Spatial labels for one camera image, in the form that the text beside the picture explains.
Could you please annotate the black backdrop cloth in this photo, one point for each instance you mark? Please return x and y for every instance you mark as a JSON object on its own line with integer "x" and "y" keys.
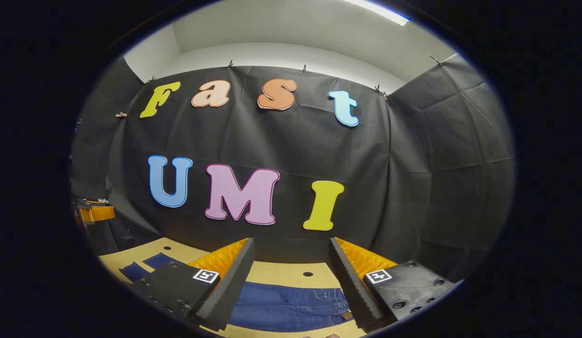
{"x": 290, "y": 141}

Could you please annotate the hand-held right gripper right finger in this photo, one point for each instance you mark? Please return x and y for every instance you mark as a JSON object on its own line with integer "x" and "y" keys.
{"x": 352, "y": 291}

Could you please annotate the blue jeans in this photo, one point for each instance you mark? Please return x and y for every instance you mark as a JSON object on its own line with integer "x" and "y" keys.
{"x": 281, "y": 305}

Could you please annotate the ceiling light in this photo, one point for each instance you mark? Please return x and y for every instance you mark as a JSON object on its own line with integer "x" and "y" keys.
{"x": 377, "y": 10}

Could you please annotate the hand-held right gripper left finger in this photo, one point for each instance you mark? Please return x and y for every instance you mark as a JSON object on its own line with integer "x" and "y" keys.
{"x": 232, "y": 291}

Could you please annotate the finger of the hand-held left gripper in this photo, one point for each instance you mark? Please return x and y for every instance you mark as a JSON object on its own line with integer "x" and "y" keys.
{"x": 100, "y": 213}

